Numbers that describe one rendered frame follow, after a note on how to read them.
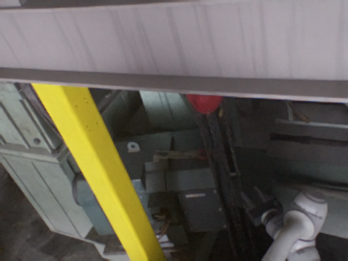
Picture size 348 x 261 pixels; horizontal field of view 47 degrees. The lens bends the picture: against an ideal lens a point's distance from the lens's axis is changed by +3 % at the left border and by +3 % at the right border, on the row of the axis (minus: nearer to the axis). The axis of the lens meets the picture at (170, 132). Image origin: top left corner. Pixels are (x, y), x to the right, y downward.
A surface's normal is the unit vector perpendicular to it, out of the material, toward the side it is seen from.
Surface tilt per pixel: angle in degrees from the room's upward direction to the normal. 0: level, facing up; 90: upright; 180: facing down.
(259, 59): 90
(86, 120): 90
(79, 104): 90
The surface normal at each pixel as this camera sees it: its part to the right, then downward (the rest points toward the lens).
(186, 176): -0.25, -0.07
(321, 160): -0.25, -0.75
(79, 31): -0.43, 0.65
